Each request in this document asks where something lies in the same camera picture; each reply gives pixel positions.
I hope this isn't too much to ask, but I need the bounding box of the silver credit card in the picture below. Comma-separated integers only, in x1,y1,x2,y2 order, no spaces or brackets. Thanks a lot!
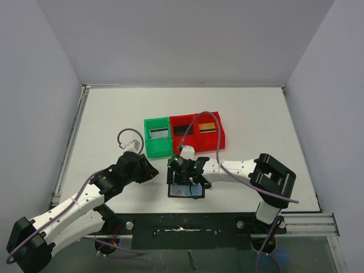
150,128,169,139

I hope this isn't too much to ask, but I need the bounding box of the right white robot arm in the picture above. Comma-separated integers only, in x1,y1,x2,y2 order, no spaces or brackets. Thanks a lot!
167,154,297,225

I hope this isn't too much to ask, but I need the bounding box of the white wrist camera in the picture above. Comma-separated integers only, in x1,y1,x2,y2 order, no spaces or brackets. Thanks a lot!
120,139,140,154
180,146,195,160

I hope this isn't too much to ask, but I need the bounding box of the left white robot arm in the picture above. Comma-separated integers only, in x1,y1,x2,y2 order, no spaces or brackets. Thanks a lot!
6,151,159,272

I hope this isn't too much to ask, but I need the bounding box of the red plastic bin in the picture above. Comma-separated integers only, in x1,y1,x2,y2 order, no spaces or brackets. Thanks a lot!
169,114,197,154
194,111,225,152

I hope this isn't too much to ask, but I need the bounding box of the black VIP credit card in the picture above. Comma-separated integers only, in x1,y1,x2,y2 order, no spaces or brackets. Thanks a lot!
173,125,193,137

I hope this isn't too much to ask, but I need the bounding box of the middle red plastic bin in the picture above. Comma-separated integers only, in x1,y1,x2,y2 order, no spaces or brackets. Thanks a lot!
169,114,197,154

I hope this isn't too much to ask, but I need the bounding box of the green plastic bin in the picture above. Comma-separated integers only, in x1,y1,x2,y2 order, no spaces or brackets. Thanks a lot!
144,117,173,158

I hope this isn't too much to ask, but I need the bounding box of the right red plastic bin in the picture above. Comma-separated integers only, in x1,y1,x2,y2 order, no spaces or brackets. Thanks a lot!
194,111,225,152

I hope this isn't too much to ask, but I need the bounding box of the gold credit card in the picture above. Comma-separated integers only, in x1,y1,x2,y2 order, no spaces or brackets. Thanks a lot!
198,122,216,133

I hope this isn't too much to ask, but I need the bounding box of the aluminium frame rail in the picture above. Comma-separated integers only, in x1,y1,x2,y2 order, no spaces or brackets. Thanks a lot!
283,213,340,237

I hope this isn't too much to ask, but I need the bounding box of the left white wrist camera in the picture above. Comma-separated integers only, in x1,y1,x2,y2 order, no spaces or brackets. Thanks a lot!
120,139,140,154

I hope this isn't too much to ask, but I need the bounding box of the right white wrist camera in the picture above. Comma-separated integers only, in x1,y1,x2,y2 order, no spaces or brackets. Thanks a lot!
180,146,195,160

